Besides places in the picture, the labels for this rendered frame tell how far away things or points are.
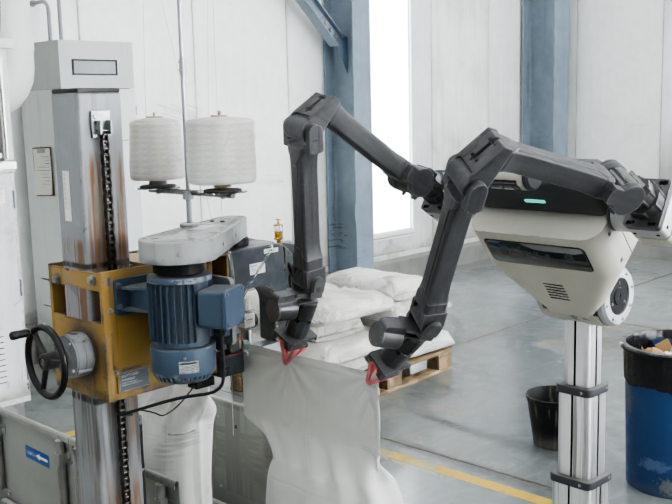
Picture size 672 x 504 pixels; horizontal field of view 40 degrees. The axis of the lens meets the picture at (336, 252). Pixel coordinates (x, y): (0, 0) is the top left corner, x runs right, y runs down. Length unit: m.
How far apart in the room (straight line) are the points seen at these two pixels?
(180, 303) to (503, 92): 8.75
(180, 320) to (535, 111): 9.09
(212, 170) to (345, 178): 6.27
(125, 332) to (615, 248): 1.18
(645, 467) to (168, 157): 2.73
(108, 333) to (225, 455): 1.12
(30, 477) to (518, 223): 1.81
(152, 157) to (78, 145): 0.23
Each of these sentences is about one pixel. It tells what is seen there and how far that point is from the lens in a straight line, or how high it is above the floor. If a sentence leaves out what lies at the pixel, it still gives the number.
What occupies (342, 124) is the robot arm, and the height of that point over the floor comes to 1.66.
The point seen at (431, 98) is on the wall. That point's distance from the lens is 9.62.
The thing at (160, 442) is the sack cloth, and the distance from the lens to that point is 2.81.
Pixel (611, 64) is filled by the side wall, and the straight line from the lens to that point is 10.82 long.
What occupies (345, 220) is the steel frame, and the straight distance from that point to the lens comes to 8.46.
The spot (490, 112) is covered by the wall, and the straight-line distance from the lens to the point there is 10.46.
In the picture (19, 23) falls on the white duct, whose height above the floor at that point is 2.20.
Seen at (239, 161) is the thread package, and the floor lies 1.58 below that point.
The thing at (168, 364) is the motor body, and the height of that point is 1.14.
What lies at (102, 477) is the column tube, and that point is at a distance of 2.40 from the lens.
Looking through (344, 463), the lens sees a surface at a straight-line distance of 2.32.
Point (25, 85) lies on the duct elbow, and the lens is 5.56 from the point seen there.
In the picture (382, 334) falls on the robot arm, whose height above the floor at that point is 1.21.
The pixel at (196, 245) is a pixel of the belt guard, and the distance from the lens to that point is 2.09.
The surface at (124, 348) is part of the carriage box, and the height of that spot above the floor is 1.15.
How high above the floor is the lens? 1.70
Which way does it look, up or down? 9 degrees down
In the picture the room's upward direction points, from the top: 1 degrees counter-clockwise
